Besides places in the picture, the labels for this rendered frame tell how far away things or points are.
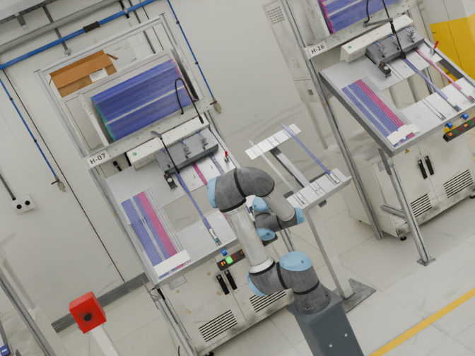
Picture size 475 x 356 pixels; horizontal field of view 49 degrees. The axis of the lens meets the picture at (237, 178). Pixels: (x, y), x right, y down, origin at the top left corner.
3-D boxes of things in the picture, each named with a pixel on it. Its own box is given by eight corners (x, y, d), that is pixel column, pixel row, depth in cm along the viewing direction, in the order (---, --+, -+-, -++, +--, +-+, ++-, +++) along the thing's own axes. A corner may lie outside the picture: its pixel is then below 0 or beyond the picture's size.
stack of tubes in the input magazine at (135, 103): (195, 102, 294) (174, 57, 287) (113, 142, 285) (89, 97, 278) (190, 101, 306) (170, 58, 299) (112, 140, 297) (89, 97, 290)
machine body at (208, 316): (302, 305, 319) (262, 220, 302) (202, 366, 306) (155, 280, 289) (266, 271, 380) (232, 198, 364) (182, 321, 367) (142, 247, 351)
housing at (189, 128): (213, 137, 307) (209, 123, 295) (138, 175, 298) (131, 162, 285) (206, 128, 311) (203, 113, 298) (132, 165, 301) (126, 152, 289)
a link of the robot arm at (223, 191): (289, 294, 207) (234, 173, 195) (255, 304, 212) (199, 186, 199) (292, 279, 218) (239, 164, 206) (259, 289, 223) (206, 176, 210)
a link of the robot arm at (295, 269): (318, 287, 204) (305, 258, 201) (286, 296, 208) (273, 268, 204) (319, 271, 215) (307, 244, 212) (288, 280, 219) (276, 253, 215)
